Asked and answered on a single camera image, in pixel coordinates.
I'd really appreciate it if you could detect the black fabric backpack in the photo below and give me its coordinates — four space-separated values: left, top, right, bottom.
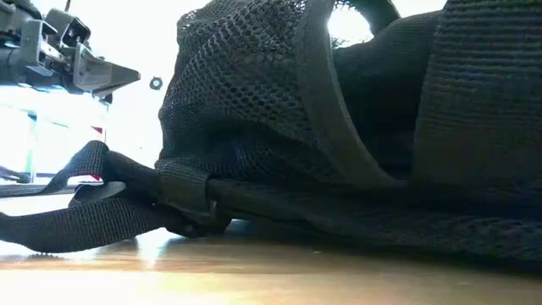
0 0 542 272

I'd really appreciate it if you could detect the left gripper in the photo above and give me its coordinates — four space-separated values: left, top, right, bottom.
0 0 141 99

